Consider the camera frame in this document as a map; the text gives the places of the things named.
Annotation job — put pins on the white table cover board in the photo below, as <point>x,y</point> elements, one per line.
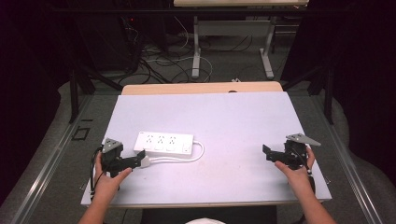
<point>224,124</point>

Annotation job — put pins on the person's left hand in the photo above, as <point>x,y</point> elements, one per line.
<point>107,185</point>

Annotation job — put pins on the black metal stand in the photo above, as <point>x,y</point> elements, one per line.
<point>325,90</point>
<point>74,93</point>

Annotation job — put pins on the white-legged desk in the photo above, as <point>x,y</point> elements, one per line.
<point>239,28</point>

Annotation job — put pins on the person's right hand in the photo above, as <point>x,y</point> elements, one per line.
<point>297,179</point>

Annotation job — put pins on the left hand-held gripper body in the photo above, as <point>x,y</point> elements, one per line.
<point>111,154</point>

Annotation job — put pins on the white power strip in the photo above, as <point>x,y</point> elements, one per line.
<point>164,143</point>

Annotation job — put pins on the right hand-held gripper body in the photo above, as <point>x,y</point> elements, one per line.
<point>294,152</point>

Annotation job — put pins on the metal floor rail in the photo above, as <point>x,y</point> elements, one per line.
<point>348,161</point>
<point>46,168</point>

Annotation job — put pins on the white power plug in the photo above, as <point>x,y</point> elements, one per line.
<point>145,162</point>

